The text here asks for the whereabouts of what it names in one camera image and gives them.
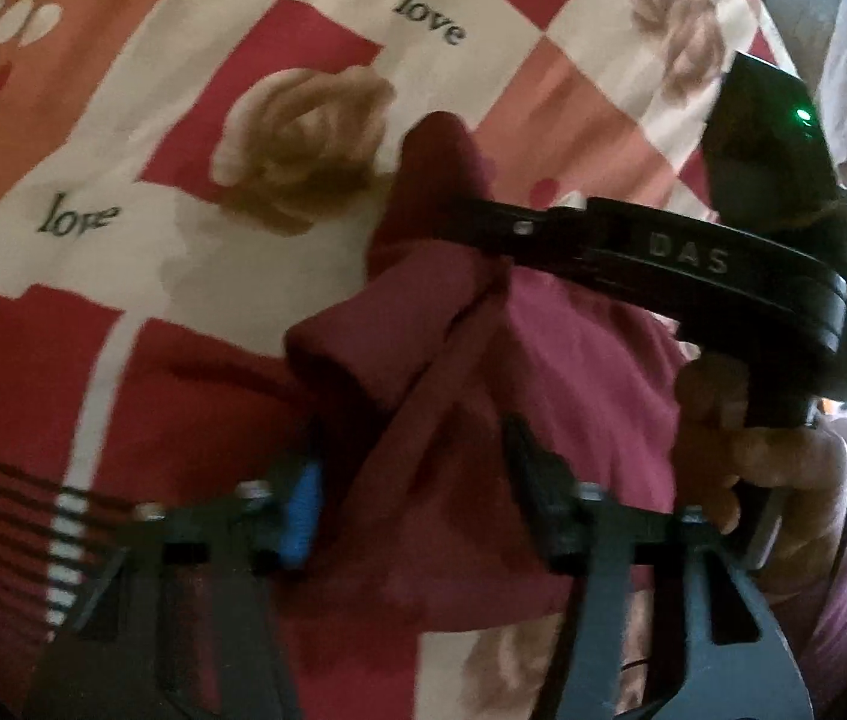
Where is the printed rose blanket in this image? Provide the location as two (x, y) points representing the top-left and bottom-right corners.
(0, 0), (845, 720)

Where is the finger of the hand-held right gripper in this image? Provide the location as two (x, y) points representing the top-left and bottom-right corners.
(444, 193), (599, 275)

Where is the person's right forearm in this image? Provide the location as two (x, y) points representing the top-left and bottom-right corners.
(783, 532), (847, 720)

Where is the maroon sweatshirt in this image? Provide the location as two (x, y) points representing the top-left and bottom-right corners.
(284, 111), (683, 691)

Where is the person's right hand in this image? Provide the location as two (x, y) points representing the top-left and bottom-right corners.
(672, 352), (847, 601)

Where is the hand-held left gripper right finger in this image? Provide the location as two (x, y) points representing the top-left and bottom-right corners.
(502, 412), (815, 720)

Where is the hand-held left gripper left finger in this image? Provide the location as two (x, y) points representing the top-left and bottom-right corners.
(22, 457), (327, 720)

